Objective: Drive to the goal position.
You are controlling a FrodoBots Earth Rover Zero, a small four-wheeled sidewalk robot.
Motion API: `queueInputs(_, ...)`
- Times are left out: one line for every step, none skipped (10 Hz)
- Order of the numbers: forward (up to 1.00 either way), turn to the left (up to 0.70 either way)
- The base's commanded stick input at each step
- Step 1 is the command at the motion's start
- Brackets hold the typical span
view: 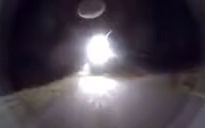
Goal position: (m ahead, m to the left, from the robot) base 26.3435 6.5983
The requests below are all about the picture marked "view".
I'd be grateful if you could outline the grey asphalt road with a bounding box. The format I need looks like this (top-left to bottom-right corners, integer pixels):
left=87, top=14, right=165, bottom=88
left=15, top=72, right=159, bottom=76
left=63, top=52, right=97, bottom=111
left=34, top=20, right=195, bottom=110
left=9, top=73, right=205, bottom=128

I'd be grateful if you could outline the dry grass verge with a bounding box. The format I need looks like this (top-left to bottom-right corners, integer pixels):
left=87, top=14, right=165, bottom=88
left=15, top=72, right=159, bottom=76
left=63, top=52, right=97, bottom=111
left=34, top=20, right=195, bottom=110
left=0, top=77, right=83, bottom=128
left=123, top=64, right=205, bottom=98

